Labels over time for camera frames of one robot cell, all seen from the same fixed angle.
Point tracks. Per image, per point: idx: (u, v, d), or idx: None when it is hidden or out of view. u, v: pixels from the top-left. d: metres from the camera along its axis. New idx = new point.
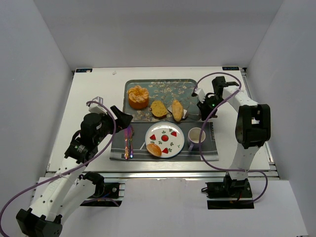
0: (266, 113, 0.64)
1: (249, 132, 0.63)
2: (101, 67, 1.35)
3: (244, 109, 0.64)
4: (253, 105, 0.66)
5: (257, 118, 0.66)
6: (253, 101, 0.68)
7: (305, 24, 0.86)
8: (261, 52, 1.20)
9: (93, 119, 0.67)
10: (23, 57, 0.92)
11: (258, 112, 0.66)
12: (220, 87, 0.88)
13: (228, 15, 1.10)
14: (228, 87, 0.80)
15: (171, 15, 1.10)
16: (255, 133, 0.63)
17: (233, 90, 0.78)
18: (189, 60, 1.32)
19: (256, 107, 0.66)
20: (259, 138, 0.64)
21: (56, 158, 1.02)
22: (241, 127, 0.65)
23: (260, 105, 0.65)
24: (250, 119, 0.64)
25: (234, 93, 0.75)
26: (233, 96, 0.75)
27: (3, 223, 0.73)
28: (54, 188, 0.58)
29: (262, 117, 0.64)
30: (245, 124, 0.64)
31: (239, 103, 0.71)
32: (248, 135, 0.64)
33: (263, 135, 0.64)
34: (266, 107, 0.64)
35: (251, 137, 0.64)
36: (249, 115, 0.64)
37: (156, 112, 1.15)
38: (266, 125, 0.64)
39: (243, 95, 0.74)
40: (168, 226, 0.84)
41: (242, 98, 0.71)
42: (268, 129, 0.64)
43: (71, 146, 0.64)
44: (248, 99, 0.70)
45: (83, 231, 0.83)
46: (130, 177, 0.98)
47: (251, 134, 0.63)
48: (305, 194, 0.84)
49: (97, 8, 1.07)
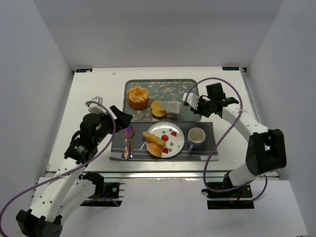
0: (280, 139, 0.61)
1: (263, 165, 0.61)
2: (101, 67, 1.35)
3: (256, 140, 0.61)
4: (263, 132, 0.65)
5: (269, 143, 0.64)
6: (261, 127, 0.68)
7: (306, 23, 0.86)
8: (261, 52, 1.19)
9: (93, 120, 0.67)
10: (23, 57, 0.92)
11: (269, 137, 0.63)
12: (218, 105, 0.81)
13: (229, 14, 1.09)
14: (228, 106, 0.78)
15: (171, 15, 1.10)
16: (269, 164, 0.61)
17: (235, 110, 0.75)
18: (189, 60, 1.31)
19: (267, 133, 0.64)
20: (274, 168, 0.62)
21: (56, 158, 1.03)
22: (254, 159, 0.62)
23: (271, 131, 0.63)
24: (262, 150, 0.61)
25: (238, 116, 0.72)
26: (238, 118, 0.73)
27: (3, 223, 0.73)
28: (54, 189, 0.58)
29: (276, 144, 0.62)
30: (258, 157, 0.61)
31: (247, 129, 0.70)
32: (262, 168, 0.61)
33: (278, 163, 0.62)
34: (279, 133, 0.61)
35: (266, 169, 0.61)
36: (261, 146, 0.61)
37: (156, 112, 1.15)
38: (281, 152, 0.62)
39: (248, 117, 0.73)
40: (168, 225, 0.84)
41: (249, 123, 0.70)
42: (283, 155, 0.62)
43: (70, 146, 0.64)
44: (256, 124, 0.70)
45: (83, 231, 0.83)
46: (130, 177, 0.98)
47: (266, 165, 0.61)
48: (305, 194, 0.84)
49: (96, 8, 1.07)
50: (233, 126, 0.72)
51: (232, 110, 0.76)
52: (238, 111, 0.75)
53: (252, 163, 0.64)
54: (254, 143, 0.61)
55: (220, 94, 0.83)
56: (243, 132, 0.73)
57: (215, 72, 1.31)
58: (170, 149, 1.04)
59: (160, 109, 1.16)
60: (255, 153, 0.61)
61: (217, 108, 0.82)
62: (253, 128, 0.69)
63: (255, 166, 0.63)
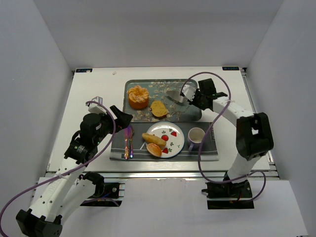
0: (265, 122, 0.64)
1: (252, 145, 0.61)
2: (101, 67, 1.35)
3: (243, 121, 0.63)
4: (250, 116, 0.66)
5: (256, 127, 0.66)
6: (248, 112, 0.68)
7: (306, 23, 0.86)
8: (261, 52, 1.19)
9: (93, 120, 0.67)
10: (23, 58, 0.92)
11: (256, 121, 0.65)
12: (209, 99, 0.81)
13: (229, 14, 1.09)
14: (217, 99, 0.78)
15: (171, 15, 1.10)
16: (257, 144, 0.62)
17: (224, 101, 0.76)
18: (189, 60, 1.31)
19: (254, 117, 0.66)
20: (262, 149, 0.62)
21: (56, 158, 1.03)
22: (243, 140, 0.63)
23: (257, 115, 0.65)
24: (250, 131, 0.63)
25: (226, 105, 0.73)
26: (226, 107, 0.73)
27: (3, 223, 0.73)
28: (54, 189, 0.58)
29: (261, 126, 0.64)
30: (247, 137, 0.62)
31: (234, 115, 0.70)
32: (251, 149, 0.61)
33: (266, 144, 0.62)
34: (264, 116, 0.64)
35: (255, 150, 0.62)
36: (249, 127, 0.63)
37: (156, 112, 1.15)
38: (267, 134, 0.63)
39: (235, 105, 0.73)
40: (168, 226, 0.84)
41: (236, 109, 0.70)
42: (270, 137, 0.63)
43: (71, 146, 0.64)
44: (243, 110, 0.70)
45: (83, 231, 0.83)
46: (130, 177, 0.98)
47: (255, 146, 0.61)
48: (305, 194, 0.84)
49: (96, 8, 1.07)
50: (220, 114, 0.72)
51: (221, 101, 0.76)
52: (226, 101, 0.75)
53: (241, 146, 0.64)
54: (241, 124, 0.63)
55: (211, 88, 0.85)
56: (231, 119, 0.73)
57: (215, 72, 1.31)
58: (170, 149, 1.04)
59: (161, 111, 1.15)
60: (243, 134, 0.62)
61: (208, 103, 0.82)
62: (239, 113, 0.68)
63: (244, 148, 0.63)
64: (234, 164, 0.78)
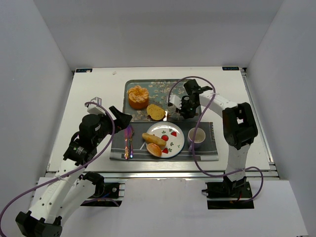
0: (249, 111, 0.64)
1: (238, 134, 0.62)
2: (101, 67, 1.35)
3: (227, 112, 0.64)
4: (234, 106, 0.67)
5: (241, 116, 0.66)
6: (233, 103, 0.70)
7: (306, 22, 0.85)
8: (261, 52, 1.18)
9: (92, 121, 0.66)
10: (23, 59, 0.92)
11: (240, 111, 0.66)
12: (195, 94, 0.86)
13: (229, 14, 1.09)
14: (204, 93, 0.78)
15: (171, 15, 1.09)
16: (244, 133, 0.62)
17: (209, 94, 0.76)
18: (190, 60, 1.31)
19: (238, 106, 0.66)
20: (248, 137, 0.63)
21: (56, 158, 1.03)
22: (229, 130, 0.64)
23: (241, 105, 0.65)
24: (235, 120, 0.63)
25: (212, 98, 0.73)
26: (212, 100, 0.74)
27: (3, 223, 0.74)
28: (53, 191, 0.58)
29: (245, 115, 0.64)
30: (232, 126, 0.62)
31: (220, 107, 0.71)
32: (238, 137, 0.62)
33: (251, 132, 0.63)
34: (247, 104, 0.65)
35: (241, 138, 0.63)
36: (233, 117, 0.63)
37: (156, 112, 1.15)
38: (252, 121, 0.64)
39: (220, 97, 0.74)
40: (168, 226, 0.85)
41: (221, 101, 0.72)
42: (255, 125, 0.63)
43: (69, 147, 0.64)
44: (227, 101, 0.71)
45: (83, 231, 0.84)
46: (130, 177, 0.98)
47: (240, 134, 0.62)
48: (305, 194, 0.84)
49: (96, 8, 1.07)
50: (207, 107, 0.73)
51: (207, 95, 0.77)
52: (212, 94, 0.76)
53: (229, 136, 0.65)
54: (226, 115, 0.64)
55: (196, 86, 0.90)
56: (218, 112, 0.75)
57: (215, 72, 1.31)
58: (168, 149, 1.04)
59: (159, 113, 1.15)
60: (228, 124, 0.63)
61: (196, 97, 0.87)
62: (224, 105, 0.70)
63: (231, 138, 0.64)
64: (229, 159, 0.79)
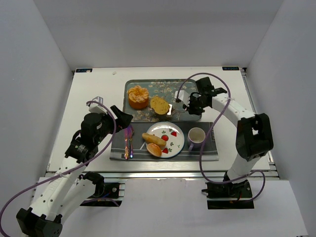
0: (266, 123, 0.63)
1: (252, 146, 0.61)
2: (101, 67, 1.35)
3: (244, 123, 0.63)
4: (250, 116, 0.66)
5: (257, 128, 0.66)
6: (249, 112, 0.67)
7: (305, 23, 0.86)
8: (261, 52, 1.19)
9: (93, 119, 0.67)
10: (23, 58, 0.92)
11: (256, 122, 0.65)
12: (208, 96, 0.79)
13: (228, 15, 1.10)
14: (217, 96, 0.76)
15: (171, 15, 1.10)
16: (258, 145, 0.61)
17: (224, 99, 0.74)
18: (190, 60, 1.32)
19: (255, 117, 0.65)
20: (262, 150, 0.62)
21: (56, 158, 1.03)
22: (243, 141, 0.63)
23: (258, 115, 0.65)
24: (251, 132, 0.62)
25: (226, 104, 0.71)
26: (226, 107, 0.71)
27: (3, 223, 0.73)
28: (54, 188, 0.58)
29: (262, 127, 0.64)
30: (247, 138, 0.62)
31: (235, 115, 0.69)
32: (252, 150, 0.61)
33: (266, 145, 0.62)
34: (264, 116, 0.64)
35: (256, 151, 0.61)
36: (249, 129, 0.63)
37: (158, 109, 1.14)
38: (268, 135, 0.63)
39: (235, 103, 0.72)
40: (168, 226, 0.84)
41: (237, 109, 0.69)
42: (270, 139, 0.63)
43: (71, 145, 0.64)
44: (243, 109, 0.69)
45: (83, 231, 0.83)
46: (130, 177, 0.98)
47: (255, 147, 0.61)
48: (305, 194, 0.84)
49: (97, 9, 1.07)
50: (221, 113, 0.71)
51: (221, 99, 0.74)
52: (226, 99, 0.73)
53: (242, 147, 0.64)
54: (242, 126, 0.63)
55: (209, 86, 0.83)
56: (232, 119, 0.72)
57: (214, 72, 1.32)
58: (168, 149, 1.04)
59: (162, 107, 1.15)
60: (244, 136, 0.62)
61: (208, 100, 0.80)
62: (240, 114, 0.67)
63: (245, 149, 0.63)
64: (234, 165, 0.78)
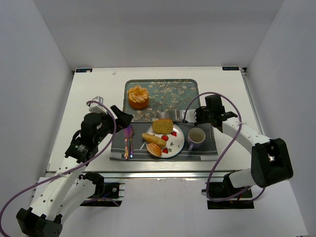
0: (282, 149, 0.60)
1: (269, 175, 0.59)
2: (101, 67, 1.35)
3: (259, 149, 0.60)
4: (265, 142, 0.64)
5: (273, 153, 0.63)
6: (263, 138, 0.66)
7: (305, 23, 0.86)
8: (261, 52, 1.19)
9: (93, 119, 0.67)
10: (22, 57, 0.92)
11: (272, 147, 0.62)
12: (218, 120, 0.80)
13: (228, 15, 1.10)
14: (228, 121, 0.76)
15: (171, 15, 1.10)
16: (275, 174, 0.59)
17: (235, 124, 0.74)
18: (189, 60, 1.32)
19: (269, 142, 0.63)
20: (280, 178, 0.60)
21: (56, 158, 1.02)
22: (259, 170, 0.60)
23: (273, 140, 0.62)
24: (267, 159, 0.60)
25: (238, 130, 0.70)
26: (238, 133, 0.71)
27: (3, 223, 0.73)
28: (54, 188, 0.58)
29: (279, 153, 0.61)
30: (263, 166, 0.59)
31: (249, 140, 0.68)
32: (269, 178, 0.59)
33: (284, 173, 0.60)
34: (281, 141, 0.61)
35: (273, 179, 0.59)
36: (264, 155, 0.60)
37: (167, 129, 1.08)
38: (286, 162, 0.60)
39: (248, 129, 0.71)
40: (168, 225, 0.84)
41: (250, 134, 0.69)
42: (289, 166, 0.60)
43: (71, 145, 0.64)
44: (256, 135, 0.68)
45: (83, 231, 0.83)
46: (130, 177, 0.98)
47: (272, 175, 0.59)
48: (305, 194, 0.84)
49: (97, 8, 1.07)
50: (234, 138, 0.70)
51: (232, 124, 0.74)
52: (238, 124, 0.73)
53: (257, 175, 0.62)
54: (257, 152, 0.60)
55: (219, 106, 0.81)
56: (244, 143, 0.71)
57: (214, 72, 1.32)
58: (168, 149, 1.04)
59: (167, 125, 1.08)
60: (259, 163, 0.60)
61: (217, 124, 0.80)
62: (254, 138, 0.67)
63: (260, 178, 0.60)
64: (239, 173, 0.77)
